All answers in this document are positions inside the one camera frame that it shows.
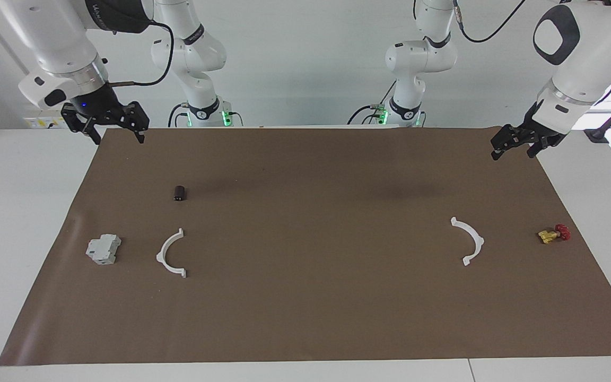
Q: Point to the wall socket with yellow label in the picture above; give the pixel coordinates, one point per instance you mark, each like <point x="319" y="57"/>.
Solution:
<point x="43" y="122"/>

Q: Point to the brown paper table mat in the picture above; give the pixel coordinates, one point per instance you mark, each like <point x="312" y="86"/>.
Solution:
<point x="311" y="307"/>

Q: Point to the small dark brown cylinder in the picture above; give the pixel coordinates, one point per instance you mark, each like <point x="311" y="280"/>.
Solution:
<point x="180" y="193"/>

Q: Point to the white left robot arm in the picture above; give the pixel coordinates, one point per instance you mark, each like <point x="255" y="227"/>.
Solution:
<point x="586" y="48"/>

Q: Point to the grey circuit breaker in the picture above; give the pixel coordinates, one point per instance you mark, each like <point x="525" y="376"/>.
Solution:
<point x="103" y="249"/>

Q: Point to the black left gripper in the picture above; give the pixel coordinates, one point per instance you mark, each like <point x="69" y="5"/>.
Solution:
<point x="523" y="133"/>

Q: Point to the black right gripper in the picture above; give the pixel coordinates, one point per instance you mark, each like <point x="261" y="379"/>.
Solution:
<point x="101" y="109"/>

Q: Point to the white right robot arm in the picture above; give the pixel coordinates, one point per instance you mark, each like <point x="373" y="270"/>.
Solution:
<point x="61" y="37"/>

